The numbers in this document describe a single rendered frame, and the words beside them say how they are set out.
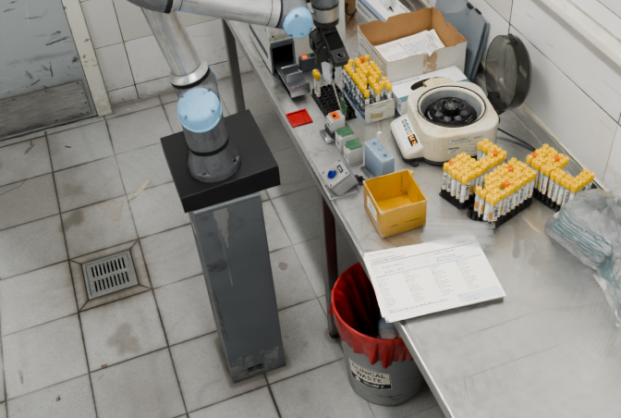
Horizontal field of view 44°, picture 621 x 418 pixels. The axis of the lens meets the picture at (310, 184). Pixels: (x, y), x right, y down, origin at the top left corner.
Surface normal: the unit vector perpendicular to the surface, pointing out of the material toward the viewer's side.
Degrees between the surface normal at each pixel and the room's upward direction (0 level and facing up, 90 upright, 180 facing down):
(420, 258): 0
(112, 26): 90
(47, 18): 90
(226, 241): 90
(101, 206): 0
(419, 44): 1
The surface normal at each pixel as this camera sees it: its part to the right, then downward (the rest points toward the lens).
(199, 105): -0.09, -0.62
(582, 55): -0.94, 0.28
